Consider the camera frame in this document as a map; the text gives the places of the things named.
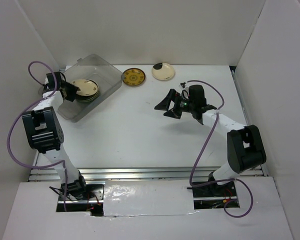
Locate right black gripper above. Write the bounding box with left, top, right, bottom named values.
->
left=154, top=88, right=195, bottom=119

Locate cream plate with brown motifs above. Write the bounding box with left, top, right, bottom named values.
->
left=71, top=79, right=99, bottom=97

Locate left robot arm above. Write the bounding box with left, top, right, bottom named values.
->
left=21, top=72, right=89, bottom=200

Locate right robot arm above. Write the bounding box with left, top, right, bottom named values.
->
left=154, top=85, right=267, bottom=196

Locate clear plastic bin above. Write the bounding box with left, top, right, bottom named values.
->
left=57, top=54, right=122, bottom=123

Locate cream plate with black patch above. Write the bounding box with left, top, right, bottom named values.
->
left=151, top=62, right=176, bottom=81

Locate yellow patterned plate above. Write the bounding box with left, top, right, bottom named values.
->
left=121, top=67, right=146, bottom=87

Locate white cover panel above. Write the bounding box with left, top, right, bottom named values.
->
left=103, top=180, right=195, bottom=217

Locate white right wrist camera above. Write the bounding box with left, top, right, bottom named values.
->
left=179, top=82, right=187, bottom=89

